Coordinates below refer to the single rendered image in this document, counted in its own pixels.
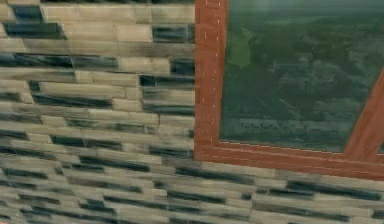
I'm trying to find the red-brown framed window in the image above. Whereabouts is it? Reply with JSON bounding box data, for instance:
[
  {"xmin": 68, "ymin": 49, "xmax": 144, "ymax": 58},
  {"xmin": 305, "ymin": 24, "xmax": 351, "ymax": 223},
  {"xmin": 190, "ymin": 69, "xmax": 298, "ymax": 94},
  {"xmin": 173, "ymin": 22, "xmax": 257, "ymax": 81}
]
[{"xmin": 193, "ymin": 0, "xmax": 384, "ymax": 182}]

